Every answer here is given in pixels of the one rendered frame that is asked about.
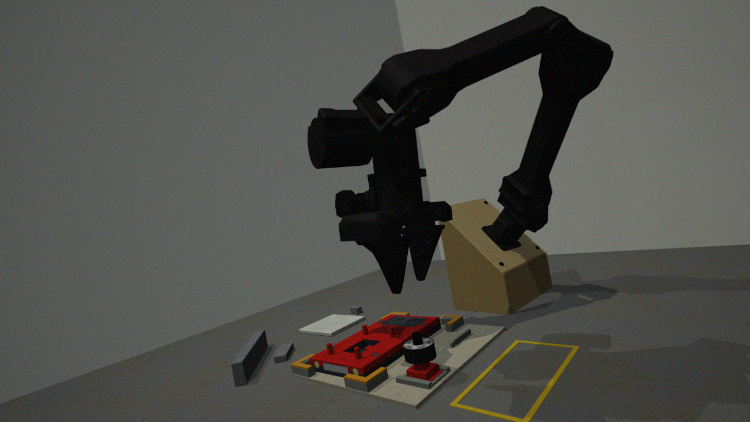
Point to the yellow rectangular outline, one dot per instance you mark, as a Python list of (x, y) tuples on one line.
[(539, 401)]

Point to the white flat rectangular plate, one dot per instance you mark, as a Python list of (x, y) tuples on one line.
[(332, 325)]

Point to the black wheel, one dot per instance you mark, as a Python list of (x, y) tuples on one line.
[(419, 354)]

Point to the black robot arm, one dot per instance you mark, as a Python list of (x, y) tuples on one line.
[(420, 83)]

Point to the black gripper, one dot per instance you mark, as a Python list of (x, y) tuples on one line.
[(400, 203)]

